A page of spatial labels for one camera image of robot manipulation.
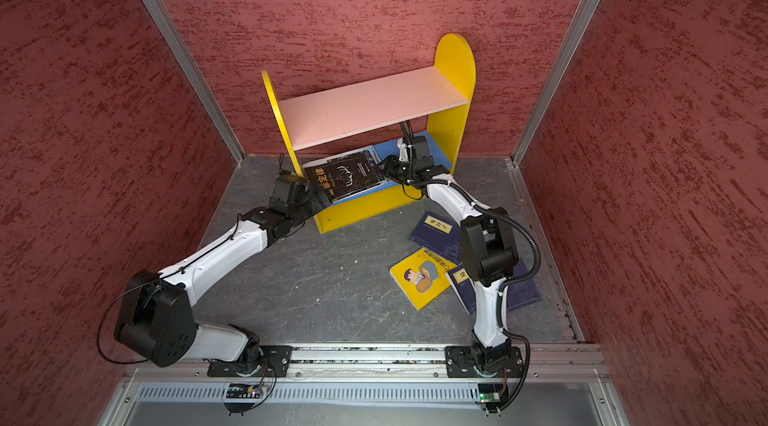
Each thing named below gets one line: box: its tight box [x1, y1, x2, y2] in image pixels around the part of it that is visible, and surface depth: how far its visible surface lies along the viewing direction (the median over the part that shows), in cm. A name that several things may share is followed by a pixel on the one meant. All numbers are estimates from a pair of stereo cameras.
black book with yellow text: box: [304, 151, 386, 203], surface depth 96 cm
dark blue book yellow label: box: [408, 212, 462, 266], surface depth 97 cm
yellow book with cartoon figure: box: [389, 247, 458, 311], surface depth 89 cm
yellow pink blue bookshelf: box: [263, 34, 476, 234], surface depth 81 cm
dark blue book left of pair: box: [447, 266, 477, 315], surface depth 87 cm
